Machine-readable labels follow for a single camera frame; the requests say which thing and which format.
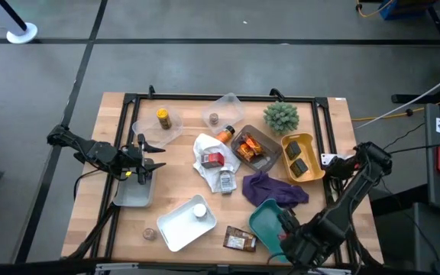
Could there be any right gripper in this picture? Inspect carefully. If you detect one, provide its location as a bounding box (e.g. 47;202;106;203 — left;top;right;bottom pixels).
279;209;330;268

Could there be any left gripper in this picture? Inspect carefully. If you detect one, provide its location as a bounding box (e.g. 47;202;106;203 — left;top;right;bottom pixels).
122;133;167;185

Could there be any yellow lid spice jar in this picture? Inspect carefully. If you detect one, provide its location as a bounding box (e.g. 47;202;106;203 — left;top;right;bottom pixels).
156;108;173;131

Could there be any white cloth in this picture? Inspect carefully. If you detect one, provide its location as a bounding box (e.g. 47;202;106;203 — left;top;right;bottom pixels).
192;133;241;194

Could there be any dark green spice tin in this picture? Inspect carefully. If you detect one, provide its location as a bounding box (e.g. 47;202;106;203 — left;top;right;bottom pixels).
290;158;309;178
284;141;303;160

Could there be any white lid spice jar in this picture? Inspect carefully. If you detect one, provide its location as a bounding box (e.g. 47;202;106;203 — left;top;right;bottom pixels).
192;202;208;221

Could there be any orange spice bottle black cap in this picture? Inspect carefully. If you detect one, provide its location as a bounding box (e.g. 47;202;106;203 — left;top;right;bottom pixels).
215;125;236;145

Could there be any clear labelled spice bottle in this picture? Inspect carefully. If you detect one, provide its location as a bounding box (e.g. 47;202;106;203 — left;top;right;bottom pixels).
218;167;237;195

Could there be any brown orange spice packet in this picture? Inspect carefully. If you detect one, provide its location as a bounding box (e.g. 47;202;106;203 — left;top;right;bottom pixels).
236;141;255;161
247;133;266;156

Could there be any teal plastic tray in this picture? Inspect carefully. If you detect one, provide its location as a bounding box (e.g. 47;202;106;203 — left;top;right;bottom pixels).
248;198;293;264

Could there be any clear plastic container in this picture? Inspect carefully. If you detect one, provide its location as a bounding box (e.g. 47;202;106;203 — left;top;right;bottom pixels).
200;92;246;134
131;106;185;148

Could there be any purple cloth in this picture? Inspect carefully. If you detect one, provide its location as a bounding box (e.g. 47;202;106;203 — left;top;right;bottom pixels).
241;170;310;210

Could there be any grey plastic bin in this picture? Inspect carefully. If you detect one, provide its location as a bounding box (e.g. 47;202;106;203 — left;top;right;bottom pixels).
112;158;157;209

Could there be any brown packet white label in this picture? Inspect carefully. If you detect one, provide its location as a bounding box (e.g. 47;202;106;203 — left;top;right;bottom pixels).
222;225;259;253

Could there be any grey brown translucent tray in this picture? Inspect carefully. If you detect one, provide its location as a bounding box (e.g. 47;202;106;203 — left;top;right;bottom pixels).
230;124;284;173

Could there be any white plastic tray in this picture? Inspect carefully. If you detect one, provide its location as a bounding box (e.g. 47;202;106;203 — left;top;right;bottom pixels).
156;193;218;253

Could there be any yellow plastic tray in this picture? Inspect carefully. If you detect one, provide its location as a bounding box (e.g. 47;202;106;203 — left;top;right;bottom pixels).
280;132;326;183

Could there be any white label plate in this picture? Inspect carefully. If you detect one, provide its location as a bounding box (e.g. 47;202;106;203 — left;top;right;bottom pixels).
321;152;354;167

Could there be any green spiky ball plant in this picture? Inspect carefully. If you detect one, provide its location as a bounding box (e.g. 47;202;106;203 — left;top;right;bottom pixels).
262;101;300;137

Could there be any dark grey cabinet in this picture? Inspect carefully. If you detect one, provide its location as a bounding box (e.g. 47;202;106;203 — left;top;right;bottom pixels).
412;202;440;275

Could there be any black metal stand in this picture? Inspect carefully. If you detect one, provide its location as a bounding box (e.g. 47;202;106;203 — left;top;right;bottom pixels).
390;0;440;105

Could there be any blue box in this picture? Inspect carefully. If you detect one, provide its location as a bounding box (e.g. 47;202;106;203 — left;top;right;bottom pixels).
378;0;438;21

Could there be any black metal table frame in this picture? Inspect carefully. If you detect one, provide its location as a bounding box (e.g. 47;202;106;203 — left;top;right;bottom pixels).
61;86;384;268

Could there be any silver metal rail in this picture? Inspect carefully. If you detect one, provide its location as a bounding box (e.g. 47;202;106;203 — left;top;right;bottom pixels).
93;262;353;275

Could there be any yellow cable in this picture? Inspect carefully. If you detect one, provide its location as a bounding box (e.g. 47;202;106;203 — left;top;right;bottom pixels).
351;91;440;122
355;0;395;18

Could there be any white cable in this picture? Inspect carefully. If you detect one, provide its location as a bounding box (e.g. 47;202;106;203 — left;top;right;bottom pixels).
353;64;440;131

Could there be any black post white base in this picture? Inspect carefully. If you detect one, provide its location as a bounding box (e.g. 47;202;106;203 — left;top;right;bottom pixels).
0;0;38;45

